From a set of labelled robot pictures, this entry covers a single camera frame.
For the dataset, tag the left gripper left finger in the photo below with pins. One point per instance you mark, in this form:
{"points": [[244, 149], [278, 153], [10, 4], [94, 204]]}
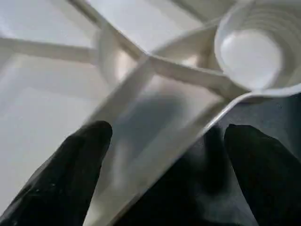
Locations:
{"points": [[61, 179]]}

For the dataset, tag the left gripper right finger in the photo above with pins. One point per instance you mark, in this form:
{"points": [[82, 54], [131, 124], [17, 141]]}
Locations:
{"points": [[268, 174]]}

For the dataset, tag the white plastic table top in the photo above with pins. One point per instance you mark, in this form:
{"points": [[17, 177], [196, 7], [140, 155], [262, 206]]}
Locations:
{"points": [[56, 84]]}

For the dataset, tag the black mat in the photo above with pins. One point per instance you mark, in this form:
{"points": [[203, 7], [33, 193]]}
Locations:
{"points": [[197, 188]]}

